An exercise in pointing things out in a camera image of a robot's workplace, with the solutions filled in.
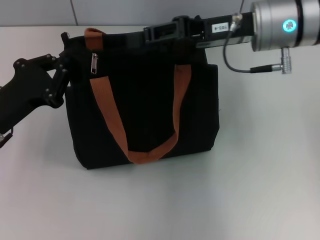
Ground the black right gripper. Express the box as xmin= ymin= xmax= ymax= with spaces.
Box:
xmin=143 ymin=11 xmax=256 ymax=50

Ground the silver zipper pull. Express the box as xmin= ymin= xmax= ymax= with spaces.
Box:
xmin=89 ymin=52 xmax=99 ymax=75

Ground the black bag with orange handles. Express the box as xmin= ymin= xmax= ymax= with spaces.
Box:
xmin=60 ymin=27 xmax=220 ymax=171

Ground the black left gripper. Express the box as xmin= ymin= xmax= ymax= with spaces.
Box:
xmin=0 ymin=52 xmax=76 ymax=135

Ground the right wrist cable with connector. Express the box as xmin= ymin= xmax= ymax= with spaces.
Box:
xmin=223 ymin=12 xmax=291 ymax=75

